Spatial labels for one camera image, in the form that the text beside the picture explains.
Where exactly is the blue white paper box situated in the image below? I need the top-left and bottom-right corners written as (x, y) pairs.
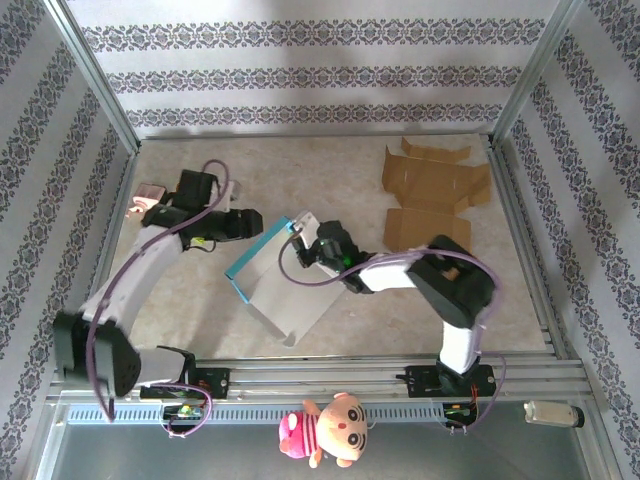
top-left (223, 215), bottom-right (346, 348)

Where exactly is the brown cardboard box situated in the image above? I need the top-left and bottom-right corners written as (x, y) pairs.
top-left (380, 137), bottom-right (494, 254)

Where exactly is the pink plastic toy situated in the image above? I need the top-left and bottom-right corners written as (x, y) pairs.
top-left (125, 182), bottom-right (169, 219)

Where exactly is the plush doll pink striped shirt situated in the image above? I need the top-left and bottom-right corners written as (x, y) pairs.
top-left (277, 391), bottom-right (371, 470)

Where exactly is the small circuit board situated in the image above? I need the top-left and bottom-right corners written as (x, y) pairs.
top-left (443, 402), bottom-right (479, 420)
top-left (162, 403), bottom-right (206, 420)

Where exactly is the grey metal sheet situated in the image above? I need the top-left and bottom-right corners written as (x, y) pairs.
top-left (29, 403), bottom-right (621, 480)

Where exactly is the clear bottle black cap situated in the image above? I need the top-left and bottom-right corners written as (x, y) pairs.
top-left (523, 399), bottom-right (586, 429)

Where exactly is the thin aluminium cross rail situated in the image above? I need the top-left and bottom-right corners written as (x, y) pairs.
top-left (138, 130), bottom-right (494, 140)

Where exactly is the aluminium mounting rail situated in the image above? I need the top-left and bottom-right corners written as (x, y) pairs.
top-left (47, 352), bottom-right (589, 406)

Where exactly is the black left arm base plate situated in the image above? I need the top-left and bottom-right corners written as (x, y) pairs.
top-left (139, 367), bottom-right (232, 401)

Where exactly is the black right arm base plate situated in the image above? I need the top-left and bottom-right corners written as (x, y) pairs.
top-left (394, 364), bottom-right (496, 401)

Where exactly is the slotted grey cable duct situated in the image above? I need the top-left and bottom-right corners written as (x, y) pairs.
top-left (64, 402), bottom-right (481, 426)

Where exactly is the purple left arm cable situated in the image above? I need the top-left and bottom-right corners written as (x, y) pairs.
top-left (84, 158), bottom-right (231, 440)

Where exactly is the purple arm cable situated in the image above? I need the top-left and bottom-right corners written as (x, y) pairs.
top-left (278, 234), bottom-right (509, 436)
top-left (84, 158), bottom-right (231, 440)

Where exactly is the aluminium corner post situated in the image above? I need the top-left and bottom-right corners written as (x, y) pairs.
top-left (42, 0), bottom-right (141, 156)
top-left (489, 0), bottom-right (584, 146)

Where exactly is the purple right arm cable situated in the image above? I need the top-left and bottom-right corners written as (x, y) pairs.
top-left (278, 234), bottom-right (509, 436)

